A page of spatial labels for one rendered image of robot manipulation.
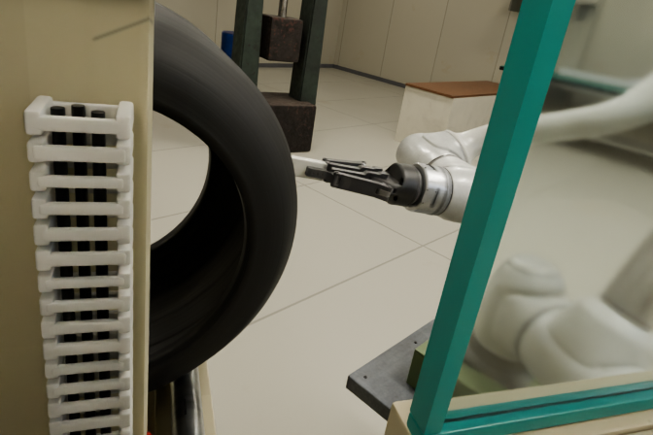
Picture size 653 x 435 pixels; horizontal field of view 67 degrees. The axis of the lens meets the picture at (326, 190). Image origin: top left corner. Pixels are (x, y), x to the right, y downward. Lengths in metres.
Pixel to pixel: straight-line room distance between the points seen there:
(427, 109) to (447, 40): 4.07
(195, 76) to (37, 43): 0.28
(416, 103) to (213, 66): 5.25
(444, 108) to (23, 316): 5.36
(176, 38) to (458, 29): 9.07
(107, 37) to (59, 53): 0.03
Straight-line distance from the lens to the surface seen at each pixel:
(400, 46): 10.23
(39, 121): 0.29
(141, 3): 0.32
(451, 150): 1.02
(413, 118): 5.83
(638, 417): 0.43
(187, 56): 0.59
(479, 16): 9.41
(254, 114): 0.62
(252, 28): 4.63
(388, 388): 1.29
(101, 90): 0.32
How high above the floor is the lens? 1.50
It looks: 22 degrees down
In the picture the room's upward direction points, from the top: 9 degrees clockwise
